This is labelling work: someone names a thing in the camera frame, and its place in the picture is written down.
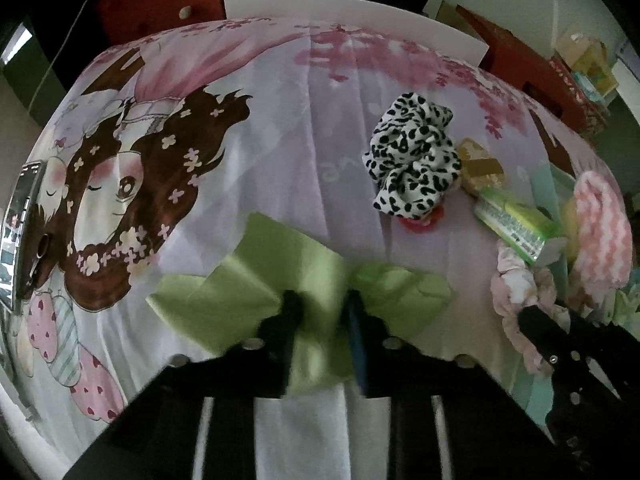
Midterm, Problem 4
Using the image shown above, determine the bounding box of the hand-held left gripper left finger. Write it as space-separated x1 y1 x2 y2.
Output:
65 290 306 480

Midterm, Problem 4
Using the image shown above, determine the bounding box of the pink chevron towel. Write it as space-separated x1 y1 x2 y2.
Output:
570 170 635 291

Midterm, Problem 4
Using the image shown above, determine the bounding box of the red patterned box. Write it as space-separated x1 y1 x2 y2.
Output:
550 57 613 136

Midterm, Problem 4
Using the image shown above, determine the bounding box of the leopard print scrunchie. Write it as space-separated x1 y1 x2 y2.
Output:
362 92 463 221

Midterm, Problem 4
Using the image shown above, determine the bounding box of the white green tissue pack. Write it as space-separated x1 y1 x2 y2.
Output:
472 185 568 267

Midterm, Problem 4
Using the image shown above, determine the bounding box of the yellow green sponge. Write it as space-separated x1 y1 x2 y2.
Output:
560 200 583 261

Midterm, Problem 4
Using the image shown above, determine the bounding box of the light green cloth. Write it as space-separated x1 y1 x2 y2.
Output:
146 212 453 391

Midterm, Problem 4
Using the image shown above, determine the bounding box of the white cable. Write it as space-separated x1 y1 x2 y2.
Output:
39 0 90 88

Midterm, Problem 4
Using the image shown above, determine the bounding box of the red scrunchie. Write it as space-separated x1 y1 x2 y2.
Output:
397 207 446 233

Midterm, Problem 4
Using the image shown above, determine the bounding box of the cartoon printed bedsheet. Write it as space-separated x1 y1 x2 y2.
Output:
0 15 640 480

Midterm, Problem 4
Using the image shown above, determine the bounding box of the shallow teal cardboard box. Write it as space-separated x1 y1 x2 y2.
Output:
510 160 640 411

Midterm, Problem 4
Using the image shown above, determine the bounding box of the red wooden stool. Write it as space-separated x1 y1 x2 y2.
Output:
455 4 601 133

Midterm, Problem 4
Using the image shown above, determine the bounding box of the red tote bag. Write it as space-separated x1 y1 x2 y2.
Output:
95 0 226 43

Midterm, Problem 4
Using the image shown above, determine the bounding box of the brown snack packet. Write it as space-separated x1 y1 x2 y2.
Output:
455 137 508 196

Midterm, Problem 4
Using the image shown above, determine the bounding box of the yellow gift box with handle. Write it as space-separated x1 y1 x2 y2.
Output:
555 25 621 101

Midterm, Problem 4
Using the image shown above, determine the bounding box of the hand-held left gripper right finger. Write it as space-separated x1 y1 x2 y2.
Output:
345 292 566 480

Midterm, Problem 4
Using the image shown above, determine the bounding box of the smartphone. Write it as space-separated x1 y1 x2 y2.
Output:
0 160 48 313

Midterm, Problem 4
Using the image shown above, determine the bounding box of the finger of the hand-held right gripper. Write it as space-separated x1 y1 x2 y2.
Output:
517 305 576 376

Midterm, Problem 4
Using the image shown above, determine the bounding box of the pink floral scrunchie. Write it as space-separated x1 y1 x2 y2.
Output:
490 240 568 378

